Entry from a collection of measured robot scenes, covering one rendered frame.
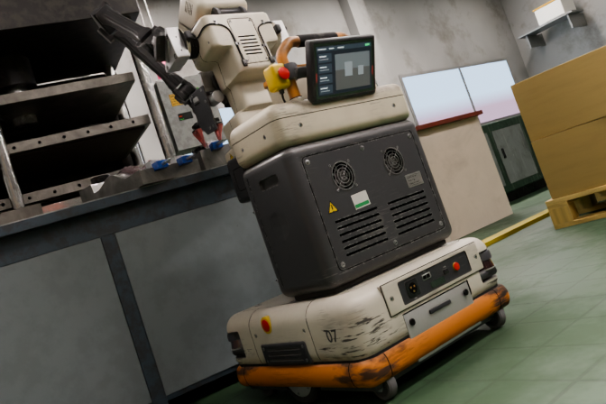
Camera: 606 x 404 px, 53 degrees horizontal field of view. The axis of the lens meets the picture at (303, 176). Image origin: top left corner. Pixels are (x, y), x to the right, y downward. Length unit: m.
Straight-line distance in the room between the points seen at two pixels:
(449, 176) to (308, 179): 3.35
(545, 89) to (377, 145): 1.93
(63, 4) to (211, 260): 1.61
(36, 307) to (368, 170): 1.20
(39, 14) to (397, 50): 6.84
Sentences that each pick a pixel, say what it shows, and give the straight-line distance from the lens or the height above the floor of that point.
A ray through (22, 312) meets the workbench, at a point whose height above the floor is 0.51.
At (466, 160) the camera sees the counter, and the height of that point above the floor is 0.54.
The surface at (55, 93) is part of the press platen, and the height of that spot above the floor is 1.50.
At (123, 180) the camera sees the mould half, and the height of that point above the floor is 0.85.
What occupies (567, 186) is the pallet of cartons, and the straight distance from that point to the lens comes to 3.63.
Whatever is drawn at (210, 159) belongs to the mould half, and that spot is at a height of 0.85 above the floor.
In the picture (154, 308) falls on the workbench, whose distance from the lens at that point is 2.31.
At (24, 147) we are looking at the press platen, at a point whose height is 1.26.
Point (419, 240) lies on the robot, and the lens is 1.85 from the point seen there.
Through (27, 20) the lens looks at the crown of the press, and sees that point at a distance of 3.32.
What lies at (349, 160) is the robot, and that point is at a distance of 1.73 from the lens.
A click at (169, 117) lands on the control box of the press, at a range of 3.40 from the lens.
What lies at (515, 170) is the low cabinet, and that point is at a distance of 6.91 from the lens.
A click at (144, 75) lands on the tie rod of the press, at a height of 1.47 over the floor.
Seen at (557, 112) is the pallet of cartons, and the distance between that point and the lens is 3.61.
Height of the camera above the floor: 0.48
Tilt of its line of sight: 4 degrees up
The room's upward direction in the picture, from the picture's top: 19 degrees counter-clockwise
